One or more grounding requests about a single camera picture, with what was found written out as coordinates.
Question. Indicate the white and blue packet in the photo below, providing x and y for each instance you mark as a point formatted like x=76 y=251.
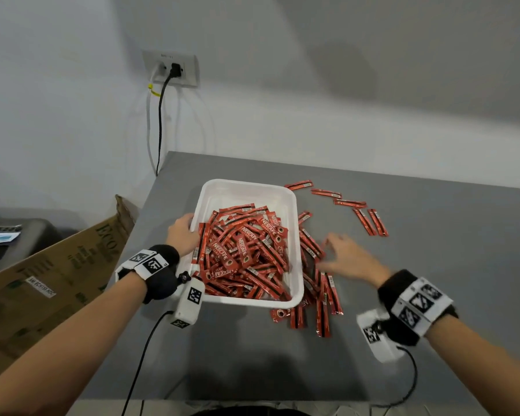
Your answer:
x=0 y=238

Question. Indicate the person's right hand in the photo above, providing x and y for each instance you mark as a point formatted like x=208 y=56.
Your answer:
x=355 y=259

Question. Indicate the brown cardboard box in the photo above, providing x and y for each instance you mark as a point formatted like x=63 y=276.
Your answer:
x=47 y=290

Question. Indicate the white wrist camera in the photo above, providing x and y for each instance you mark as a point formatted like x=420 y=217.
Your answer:
x=188 y=309
x=379 y=346

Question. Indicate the flat black device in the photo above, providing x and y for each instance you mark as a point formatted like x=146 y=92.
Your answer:
x=2 y=229

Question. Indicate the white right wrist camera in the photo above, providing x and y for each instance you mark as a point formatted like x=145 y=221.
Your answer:
x=379 y=346

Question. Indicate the person's left forearm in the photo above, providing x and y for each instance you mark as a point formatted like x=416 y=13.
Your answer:
x=60 y=359

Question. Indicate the person's right forearm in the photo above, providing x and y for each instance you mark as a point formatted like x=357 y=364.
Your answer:
x=481 y=368

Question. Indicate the dark grey printer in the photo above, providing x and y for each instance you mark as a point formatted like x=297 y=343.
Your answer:
x=26 y=251

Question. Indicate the black left wristband with markers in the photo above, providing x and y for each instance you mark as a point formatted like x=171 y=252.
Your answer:
x=160 y=281

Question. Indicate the black wristband with markers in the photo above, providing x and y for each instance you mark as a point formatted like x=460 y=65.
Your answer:
x=160 y=281
x=398 y=333

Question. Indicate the black right wristband with markers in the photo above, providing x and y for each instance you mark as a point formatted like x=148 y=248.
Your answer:
x=398 y=333

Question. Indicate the black power plug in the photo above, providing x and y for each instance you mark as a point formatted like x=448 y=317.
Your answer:
x=176 y=70

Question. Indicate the person's left hand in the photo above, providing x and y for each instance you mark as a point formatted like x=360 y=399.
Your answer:
x=182 y=238

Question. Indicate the grey wall socket plate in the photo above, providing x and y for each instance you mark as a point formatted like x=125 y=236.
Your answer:
x=190 y=69

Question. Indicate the white plastic tray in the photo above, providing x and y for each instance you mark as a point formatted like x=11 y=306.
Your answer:
x=238 y=192

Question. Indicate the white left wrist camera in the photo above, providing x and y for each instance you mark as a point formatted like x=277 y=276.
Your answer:
x=188 y=309

